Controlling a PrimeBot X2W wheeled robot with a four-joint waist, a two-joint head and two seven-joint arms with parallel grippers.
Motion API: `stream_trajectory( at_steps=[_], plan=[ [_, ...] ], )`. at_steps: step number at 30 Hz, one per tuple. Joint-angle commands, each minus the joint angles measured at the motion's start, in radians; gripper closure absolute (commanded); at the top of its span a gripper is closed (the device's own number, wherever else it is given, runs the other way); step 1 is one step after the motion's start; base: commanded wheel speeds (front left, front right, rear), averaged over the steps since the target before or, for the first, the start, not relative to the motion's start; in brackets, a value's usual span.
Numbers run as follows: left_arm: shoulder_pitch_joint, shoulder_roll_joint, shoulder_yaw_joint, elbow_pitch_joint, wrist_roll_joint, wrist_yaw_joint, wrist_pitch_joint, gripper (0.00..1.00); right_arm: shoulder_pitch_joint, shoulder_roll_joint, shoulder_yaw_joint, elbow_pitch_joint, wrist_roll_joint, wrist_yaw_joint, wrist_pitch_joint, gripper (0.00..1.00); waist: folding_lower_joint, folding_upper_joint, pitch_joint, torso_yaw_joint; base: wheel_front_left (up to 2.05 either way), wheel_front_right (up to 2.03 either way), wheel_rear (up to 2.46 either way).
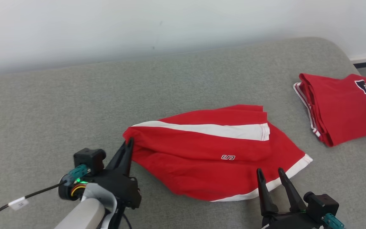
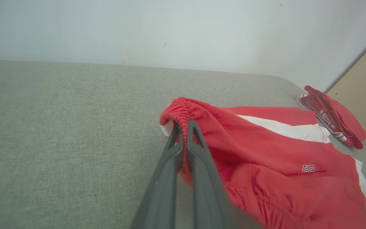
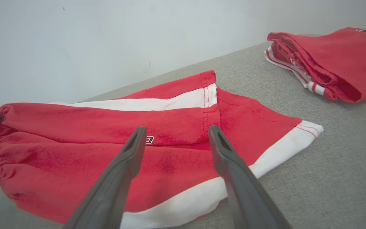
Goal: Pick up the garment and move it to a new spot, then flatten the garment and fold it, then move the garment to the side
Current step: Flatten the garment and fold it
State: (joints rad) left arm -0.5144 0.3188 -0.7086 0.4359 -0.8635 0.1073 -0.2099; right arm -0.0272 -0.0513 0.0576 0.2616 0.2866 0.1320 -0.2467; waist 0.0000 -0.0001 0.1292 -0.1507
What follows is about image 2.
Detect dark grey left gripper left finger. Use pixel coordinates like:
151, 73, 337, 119
130, 122, 184, 229

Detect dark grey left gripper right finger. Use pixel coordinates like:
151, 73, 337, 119
186, 120, 238, 229

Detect red white striped shorts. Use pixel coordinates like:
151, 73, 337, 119
159, 97, 366, 229

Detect red basketball jersey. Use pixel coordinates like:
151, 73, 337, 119
297, 85, 366, 150

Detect grey fabric sofa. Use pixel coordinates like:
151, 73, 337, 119
0, 60, 366, 229

